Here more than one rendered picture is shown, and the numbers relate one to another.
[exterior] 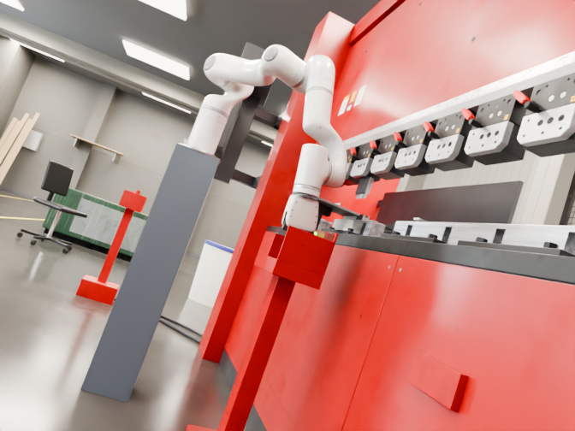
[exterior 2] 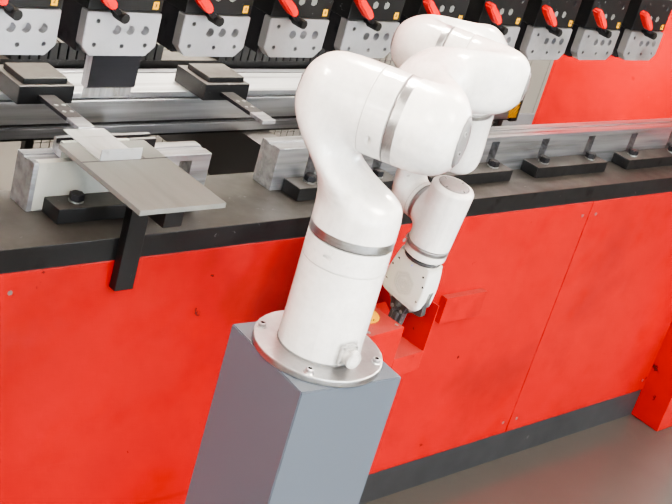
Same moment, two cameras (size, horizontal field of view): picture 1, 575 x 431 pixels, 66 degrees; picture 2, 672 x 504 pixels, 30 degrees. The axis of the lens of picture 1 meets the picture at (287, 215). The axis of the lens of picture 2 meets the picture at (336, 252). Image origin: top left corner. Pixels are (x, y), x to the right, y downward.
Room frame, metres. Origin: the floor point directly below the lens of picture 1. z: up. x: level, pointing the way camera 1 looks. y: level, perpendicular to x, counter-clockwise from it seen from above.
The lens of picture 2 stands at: (2.71, 1.75, 1.85)
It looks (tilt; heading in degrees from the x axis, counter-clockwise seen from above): 24 degrees down; 237
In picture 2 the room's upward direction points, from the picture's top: 17 degrees clockwise
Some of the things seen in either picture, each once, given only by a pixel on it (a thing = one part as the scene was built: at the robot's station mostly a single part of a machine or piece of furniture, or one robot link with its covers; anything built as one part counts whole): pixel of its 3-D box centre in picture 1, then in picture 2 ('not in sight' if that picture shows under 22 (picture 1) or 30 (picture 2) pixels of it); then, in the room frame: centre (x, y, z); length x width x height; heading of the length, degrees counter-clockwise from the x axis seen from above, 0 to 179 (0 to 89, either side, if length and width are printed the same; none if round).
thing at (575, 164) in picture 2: not in sight; (565, 165); (0.59, -0.60, 0.89); 0.30 x 0.05 x 0.03; 15
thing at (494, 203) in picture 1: (425, 227); not in sight; (2.32, -0.71, 1.12); 1.13 x 0.02 x 0.44; 15
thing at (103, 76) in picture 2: (364, 188); (110, 71); (1.96, -0.28, 1.13); 0.10 x 0.02 x 0.10; 15
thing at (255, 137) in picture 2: not in sight; (214, 134); (1.49, -0.81, 0.81); 0.64 x 0.08 x 0.14; 105
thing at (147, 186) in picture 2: (324, 204); (141, 175); (1.92, -0.14, 1.00); 0.26 x 0.18 x 0.01; 105
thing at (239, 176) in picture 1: (251, 178); not in sight; (3.14, 0.33, 1.18); 0.40 x 0.24 x 0.07; 15
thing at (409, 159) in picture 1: (419, 150); (288, 9); (1.60, -0.38, 1.26); 0.15 x 0.09 x 0.17; 15
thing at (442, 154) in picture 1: (454, 141); (361, 12); (1.41, -0.43, 1.26); 0.15 x 0.09 x 0.17; 15
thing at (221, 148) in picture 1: (222, 126); not in sight; (2.98, 0.62, 1.42); 0.45 x 0.12 x 0.36; 8
